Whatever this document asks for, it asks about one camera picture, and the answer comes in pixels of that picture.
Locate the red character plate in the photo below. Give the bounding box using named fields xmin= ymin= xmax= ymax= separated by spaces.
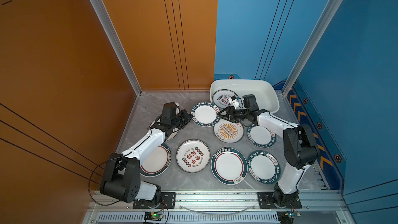
xmin=210 ymin=89 xmax=238 ymax=110
xmin=176 ymin=139 xmax=210 ymax=173

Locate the large green rim plate front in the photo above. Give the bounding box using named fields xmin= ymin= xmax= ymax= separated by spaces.
xmin=211 ymin=147 xmax=248 ymax=185

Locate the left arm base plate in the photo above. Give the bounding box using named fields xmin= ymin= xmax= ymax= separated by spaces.
xmin=133 ymin=192 xmax=176 ymax=209

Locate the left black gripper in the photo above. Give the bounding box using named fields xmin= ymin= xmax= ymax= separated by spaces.
xmin=170 ymin=110 xmax=193 ymax=130

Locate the left aluminium corner post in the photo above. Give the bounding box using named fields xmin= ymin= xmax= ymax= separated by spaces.
xmin=89 ymin=0 xmax=142 ymax=96

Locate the right aluminium corner post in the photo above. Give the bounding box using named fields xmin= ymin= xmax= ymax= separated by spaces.
xmin=282 ymin=0 xmax=343 ymax=97

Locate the green lettered rim plate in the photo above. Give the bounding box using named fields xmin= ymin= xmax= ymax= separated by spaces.
xmin=191 ymin=102 xmax=221 ymax=127

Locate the white plastic bin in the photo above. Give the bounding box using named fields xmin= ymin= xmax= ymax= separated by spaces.
xmin=210 ymin=79 xmax=279 ymax=114

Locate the red character plate front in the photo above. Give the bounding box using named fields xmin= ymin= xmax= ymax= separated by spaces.
xmin=176 ymin=139 xmax=210 ymax=173

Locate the red character plate back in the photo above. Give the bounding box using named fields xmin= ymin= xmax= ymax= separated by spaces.
xmin=210 ymin=89 xmax=238 ymax=110

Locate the green red rim plate front-left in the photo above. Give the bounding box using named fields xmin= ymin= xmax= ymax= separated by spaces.
xmin=141 ymin=144 xmax=172 ymax=177

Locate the right circuit board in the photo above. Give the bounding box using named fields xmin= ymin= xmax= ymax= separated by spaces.
xmin=277 ymin=212 xmax=301 ymax=224

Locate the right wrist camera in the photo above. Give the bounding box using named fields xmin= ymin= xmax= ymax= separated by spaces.
xmin=228 ymin=96 xmax=240 ymax=110

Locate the cloud pattern white plate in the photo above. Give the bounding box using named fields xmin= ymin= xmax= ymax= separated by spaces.
xmin=166 ymin=128 xmax=179 ymax=141

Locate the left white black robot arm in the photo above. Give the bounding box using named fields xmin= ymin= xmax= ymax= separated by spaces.
xmin=99 ymin=102 xmax=193 ymax=206

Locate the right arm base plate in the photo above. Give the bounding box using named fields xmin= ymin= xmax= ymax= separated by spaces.
xmin=257 ymin=191 xmax=302 ymax=209

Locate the left green circuit board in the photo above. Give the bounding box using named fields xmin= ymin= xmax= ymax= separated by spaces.
xmin=143 ymin=212 xmax=165 ymax=224

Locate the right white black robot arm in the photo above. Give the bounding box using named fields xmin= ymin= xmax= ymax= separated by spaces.
xmin=217 ymin=94 xmax=320 ymax=208

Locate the green lettered plate right middle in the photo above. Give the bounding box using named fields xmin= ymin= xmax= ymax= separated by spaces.
xmin=247 ymin=124 xmax=276 ymax=148

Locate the orange sunburst plate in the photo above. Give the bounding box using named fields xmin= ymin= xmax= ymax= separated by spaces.
xmin=214 ymin=120 xmax=244 ymax=144

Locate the aluminium corner post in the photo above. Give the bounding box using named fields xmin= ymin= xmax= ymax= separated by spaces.
xmin=282 ymin=0 xmax=343 ymax=97
xmin=89 ymin=0 xmax=142 ymax=96

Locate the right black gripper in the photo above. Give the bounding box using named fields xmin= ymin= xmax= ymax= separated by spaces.
xmin=218 ymin=107 xmax=250 ymax=123

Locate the green lettered plate front right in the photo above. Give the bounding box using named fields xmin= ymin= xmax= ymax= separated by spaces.
xmin=247 ymin=150 xmax=282 ymax=185

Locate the aluminium front rail frame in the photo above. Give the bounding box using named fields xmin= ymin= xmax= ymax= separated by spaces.
xmin=83 ymin=190 xmax=355 ymax=224

